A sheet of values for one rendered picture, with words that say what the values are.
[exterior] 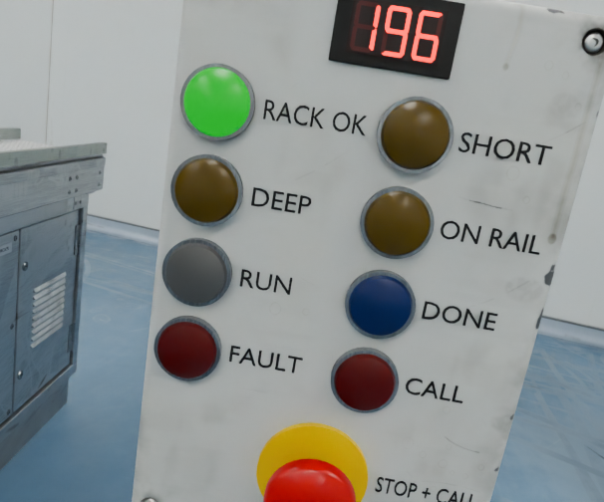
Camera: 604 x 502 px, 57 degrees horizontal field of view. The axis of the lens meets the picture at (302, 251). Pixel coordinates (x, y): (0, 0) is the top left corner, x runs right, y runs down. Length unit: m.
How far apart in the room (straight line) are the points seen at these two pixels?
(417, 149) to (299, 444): 0.14
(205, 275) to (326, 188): 0.06
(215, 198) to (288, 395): 0.10
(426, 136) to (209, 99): 0.09
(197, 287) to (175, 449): 0.08
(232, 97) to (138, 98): 3.94
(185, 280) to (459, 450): 0.15
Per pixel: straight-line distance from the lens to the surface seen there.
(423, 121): 0.23
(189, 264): 0.24
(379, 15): 0.23
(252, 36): 0.24
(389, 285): 0.24
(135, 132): 4.18
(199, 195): 0.23
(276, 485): 0.26
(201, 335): 0.25
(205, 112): 0.23
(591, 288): 3.81
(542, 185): 0.25
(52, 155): 1.54
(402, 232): 0.23
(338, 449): 0.27
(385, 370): 0.25
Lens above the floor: 1.06
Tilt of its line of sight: 14 degrees down
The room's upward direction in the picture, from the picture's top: 9 degrees clockwise
